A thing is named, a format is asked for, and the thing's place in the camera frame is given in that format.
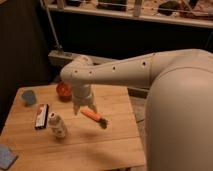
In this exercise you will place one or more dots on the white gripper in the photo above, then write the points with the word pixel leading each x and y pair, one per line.
pixel 82 95

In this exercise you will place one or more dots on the orange ceramic bowl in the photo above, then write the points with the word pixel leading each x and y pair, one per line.
pixel 63 91

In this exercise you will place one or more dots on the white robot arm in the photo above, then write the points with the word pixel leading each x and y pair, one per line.
pixel 179 105

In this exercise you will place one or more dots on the orange toy carrot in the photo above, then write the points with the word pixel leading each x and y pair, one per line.
pixel 96 117

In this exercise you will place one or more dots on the white plastic bottle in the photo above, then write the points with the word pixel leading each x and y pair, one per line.
pixel 57 126

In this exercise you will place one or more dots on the red and black box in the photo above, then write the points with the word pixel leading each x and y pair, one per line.
pixel 41 116

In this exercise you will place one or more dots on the wooden table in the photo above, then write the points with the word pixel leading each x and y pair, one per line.
pixel 87 147

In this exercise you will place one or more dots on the blue cup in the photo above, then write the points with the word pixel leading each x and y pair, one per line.
pixel 28 97

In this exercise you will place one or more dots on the metal lamp pole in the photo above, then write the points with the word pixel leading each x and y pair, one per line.
pixel 58 45

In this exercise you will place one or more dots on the blue sponge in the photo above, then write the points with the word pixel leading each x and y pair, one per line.
pixel 7 157

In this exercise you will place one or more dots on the white wall shelf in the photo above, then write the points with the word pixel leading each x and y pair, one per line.
pixel 194 13

